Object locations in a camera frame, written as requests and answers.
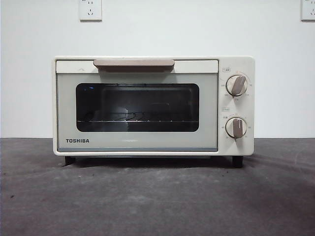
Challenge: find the glass oven door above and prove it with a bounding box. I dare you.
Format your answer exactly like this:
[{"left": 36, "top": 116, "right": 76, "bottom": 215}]
[{"left": 56, "top": 59, "right": 219, "bottom": 152}]

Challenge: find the cream and tan oven knob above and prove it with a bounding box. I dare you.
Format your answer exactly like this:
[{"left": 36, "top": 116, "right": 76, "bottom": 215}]
[
  {"left": 225, "top": 117, "right": 248, "bottom": 140},
  {"left": 225, "top": 75, "right": 249, "bottom": 97}
]

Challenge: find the cream Toshiba toaster oven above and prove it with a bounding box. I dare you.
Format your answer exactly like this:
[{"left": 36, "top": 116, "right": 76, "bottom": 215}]
[{"left": 51, "top": 55, "right": 255, "bottom": 168}]

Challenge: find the white wall socket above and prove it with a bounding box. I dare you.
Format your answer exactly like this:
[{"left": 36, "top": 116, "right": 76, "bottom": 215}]
[
  {"left": 79, "top": 0, "right": 102, "bottom": 21},
  {"left": 300, "top": 0, "right": 315, "bottom": 21}
]

